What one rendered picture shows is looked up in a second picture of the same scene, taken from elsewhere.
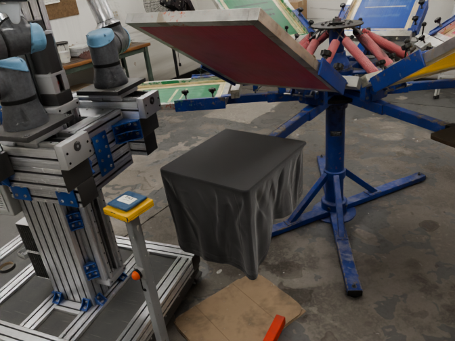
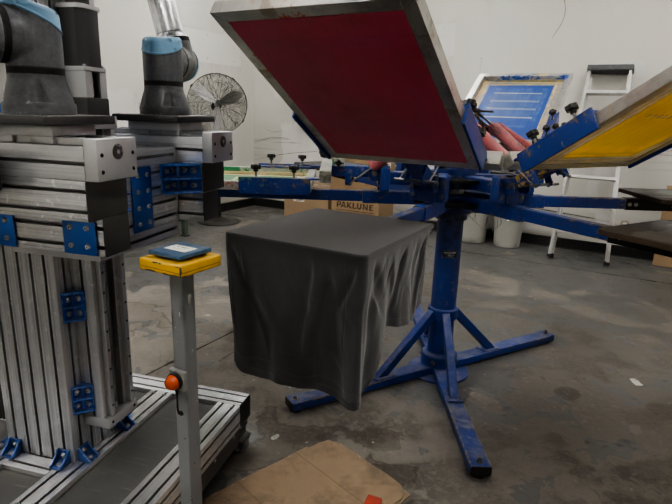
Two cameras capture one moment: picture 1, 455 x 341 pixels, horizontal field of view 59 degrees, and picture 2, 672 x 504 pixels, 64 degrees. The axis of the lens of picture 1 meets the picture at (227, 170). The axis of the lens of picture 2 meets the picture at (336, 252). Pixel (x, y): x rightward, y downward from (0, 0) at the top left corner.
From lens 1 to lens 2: 0.45 m
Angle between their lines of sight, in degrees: 15
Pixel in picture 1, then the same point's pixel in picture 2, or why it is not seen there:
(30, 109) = (54, 85)
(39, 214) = (15, 291)
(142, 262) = (186, 359)
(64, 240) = (49, 339)
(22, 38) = not seen: outside the picture
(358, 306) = (487, 491)
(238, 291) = (306, 463)
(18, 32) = not seen: outside the picture
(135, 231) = (185, 303)
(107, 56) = (169, 70)
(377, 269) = (507, 443)
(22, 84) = (50, 44)
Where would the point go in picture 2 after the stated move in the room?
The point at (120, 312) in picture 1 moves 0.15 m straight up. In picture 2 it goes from (118, 476) to (115, 431)
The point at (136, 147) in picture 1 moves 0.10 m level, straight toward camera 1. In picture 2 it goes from (188, 207) to (192, 213)
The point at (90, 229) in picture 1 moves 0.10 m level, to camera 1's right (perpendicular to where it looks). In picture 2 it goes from (96, 324) to (132, 323)
